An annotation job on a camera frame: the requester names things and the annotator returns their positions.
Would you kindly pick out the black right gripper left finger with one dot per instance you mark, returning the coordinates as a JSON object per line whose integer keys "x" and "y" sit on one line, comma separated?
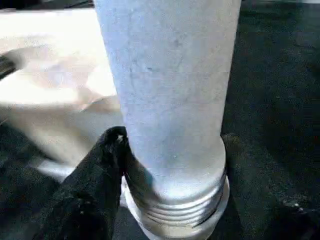
{"x": 85, "y": 200}

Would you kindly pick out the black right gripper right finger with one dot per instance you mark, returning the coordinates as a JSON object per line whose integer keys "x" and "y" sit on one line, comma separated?
{"x": 270, "y": 215}

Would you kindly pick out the white plastic table top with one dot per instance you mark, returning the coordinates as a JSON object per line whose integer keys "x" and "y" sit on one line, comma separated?
{"x": 50, "y": 87}

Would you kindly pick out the white plastic table leg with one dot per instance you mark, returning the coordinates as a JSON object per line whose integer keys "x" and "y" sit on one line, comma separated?
{"x": 170, "y": 87}

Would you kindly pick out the black work mat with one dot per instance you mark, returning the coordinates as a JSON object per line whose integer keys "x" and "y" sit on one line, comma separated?
{"x": 275, "y": 87}

